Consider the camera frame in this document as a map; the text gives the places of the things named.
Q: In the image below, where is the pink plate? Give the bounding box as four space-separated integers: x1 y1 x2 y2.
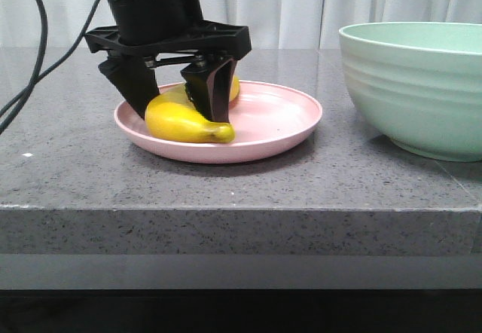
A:
114 81 322 163

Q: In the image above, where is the green bowl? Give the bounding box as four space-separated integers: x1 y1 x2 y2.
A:
339 22 481 162

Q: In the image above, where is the yellow banana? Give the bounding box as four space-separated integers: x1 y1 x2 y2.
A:
144 84 235 143

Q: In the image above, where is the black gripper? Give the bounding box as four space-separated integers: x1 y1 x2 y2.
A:
85 0 252 122

